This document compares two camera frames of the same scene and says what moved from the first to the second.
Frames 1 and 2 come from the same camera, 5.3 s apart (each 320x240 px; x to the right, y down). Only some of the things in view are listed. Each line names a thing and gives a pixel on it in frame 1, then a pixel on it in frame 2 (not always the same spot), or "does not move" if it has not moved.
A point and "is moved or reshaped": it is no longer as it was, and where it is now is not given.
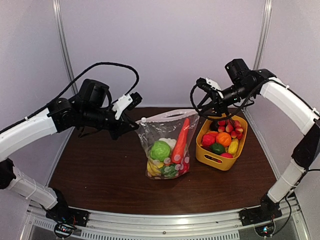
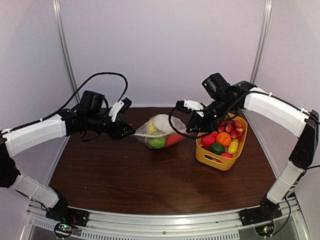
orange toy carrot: x=178 y=148 -> x=173 y=139
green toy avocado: x=217 y=148 does not move
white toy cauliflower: x=171 y=142 -> x=162 y=123
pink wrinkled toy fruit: x=208 y=139 does not move
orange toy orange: x=223 y=138 does not move
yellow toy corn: x=233 y=146 does not move
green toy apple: x=160 y=150 -> x=157 y=142
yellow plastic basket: x=214 y=160 does not move
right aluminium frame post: x=264 y=34 does not move
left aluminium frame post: x=63 y=38 does not move
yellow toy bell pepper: x=154 y=167 -> x=152 y=129
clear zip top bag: x=165 y=136 is moved or reshaped
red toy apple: x=227 y=155 does not move
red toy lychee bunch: x=232 y=126 does not move
